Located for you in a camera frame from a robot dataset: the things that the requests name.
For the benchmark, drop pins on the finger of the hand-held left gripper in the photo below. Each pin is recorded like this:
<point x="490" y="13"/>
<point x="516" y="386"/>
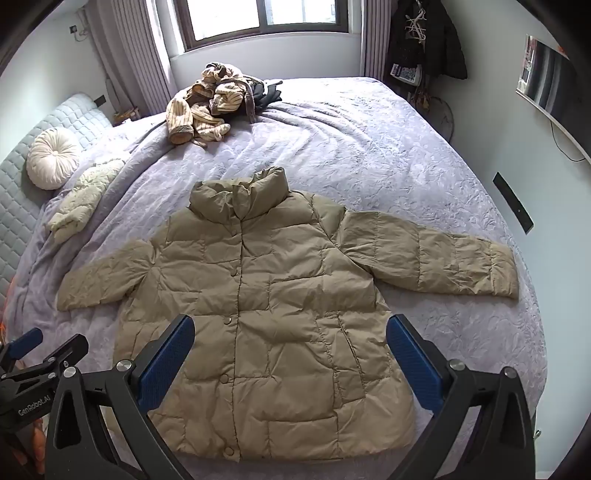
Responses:
<point x="25" y="344"/>
<point x="55" y="353"/>

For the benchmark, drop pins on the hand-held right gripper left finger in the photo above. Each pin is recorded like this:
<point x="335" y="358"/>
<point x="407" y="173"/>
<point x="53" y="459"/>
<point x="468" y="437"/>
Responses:
<point x="167" y="358"/>

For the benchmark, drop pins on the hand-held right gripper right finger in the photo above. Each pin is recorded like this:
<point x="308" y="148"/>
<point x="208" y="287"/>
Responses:
<point x="413" y="361"/>

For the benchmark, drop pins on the khaki puffer jacket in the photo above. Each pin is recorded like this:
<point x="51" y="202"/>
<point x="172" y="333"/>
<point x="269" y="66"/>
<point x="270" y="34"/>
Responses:
<point x="272" y="295"/>

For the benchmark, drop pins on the cream fleece garment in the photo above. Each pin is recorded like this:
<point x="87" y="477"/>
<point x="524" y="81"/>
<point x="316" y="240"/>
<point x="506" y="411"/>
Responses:
<point x="85" y="194"/>

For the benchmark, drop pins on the round cream cushion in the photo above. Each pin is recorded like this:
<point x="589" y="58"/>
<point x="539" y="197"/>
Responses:
<point x="51" y="158"/>

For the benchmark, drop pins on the grey quilted headboard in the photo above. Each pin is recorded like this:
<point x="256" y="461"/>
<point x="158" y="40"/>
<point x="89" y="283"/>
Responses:
<point x="27" y="152"/>

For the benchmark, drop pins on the lavender bedspread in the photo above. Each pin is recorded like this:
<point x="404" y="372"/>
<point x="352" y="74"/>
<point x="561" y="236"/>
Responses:
<point x="369" y="152"/>

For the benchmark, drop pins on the cream striped garment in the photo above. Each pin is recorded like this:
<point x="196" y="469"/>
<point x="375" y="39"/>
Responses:
<point x="207" y="104"/>

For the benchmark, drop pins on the black garment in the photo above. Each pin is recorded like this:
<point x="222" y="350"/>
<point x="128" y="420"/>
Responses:
<point x="267" y="96"/>

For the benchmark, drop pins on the grey curtain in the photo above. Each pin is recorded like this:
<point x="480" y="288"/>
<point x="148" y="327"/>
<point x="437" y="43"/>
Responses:
<point x="131" y="50"/>
<point x="373" y="37"/>

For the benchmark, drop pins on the hanging dark coats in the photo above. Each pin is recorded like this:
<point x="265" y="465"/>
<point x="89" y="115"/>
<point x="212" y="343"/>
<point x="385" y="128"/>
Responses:
<point x="427" y="41"/>

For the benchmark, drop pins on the window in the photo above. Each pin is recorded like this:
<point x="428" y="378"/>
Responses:
<point x="265" y="18"/>

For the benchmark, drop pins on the black wall panel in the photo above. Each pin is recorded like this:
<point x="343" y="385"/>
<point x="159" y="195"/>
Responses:
<point x="512" y="203"/>

